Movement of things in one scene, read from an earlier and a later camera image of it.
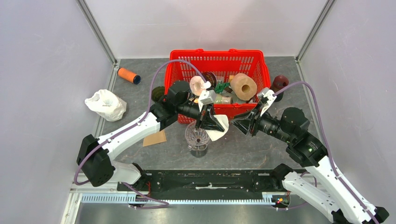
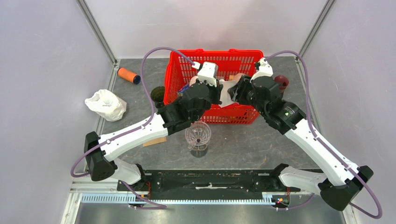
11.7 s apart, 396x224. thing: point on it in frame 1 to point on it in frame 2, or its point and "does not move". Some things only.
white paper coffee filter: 223,120 to 226,99
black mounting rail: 204,183 does not move
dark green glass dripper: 157,92 does not move
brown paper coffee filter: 155,138 does not move
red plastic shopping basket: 183,64 does not move
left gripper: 209,122 to 216,87
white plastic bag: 108,104 does not move
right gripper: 243,124 to 237,91
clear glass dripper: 197,140 does not move
